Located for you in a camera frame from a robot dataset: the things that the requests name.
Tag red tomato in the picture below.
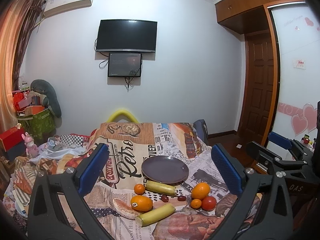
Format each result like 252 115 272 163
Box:
201 196 217 212

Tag stickered large orange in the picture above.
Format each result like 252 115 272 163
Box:
130 196 153 212

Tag small mandarin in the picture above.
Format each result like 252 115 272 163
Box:
190 199 202 210
134 184 145 195

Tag red grape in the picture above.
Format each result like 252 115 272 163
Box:
177 196 186 202
161 194 169 203

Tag brown wooden door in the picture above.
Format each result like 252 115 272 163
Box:
238 30 274 145

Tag pink bunny toy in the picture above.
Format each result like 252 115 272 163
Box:
21 132 39 158

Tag newspaper print tablecloth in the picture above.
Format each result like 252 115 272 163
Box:
56 121 263 240

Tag red gift box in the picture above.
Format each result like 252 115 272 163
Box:
0 127 25 152

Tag green storage box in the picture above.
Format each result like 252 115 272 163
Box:
17 109 56 142

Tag dark purple plate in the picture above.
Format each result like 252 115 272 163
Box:
142 155 189 184

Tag white sliding wardrobe door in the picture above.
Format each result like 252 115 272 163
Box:
270 2 319 140

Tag grey plush seal toy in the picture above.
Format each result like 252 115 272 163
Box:
30 79 62 118

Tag wooden wardrobe top cabinets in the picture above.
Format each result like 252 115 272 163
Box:
215 0 301 34

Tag small black monitor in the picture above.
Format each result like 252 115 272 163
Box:
108 52 142 77

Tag orange curtain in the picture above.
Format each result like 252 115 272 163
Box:
0 0 46 133

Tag white air conditioner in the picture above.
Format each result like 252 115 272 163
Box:
43 0 93 18

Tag black wall television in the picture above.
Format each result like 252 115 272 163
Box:
96 19 157 53

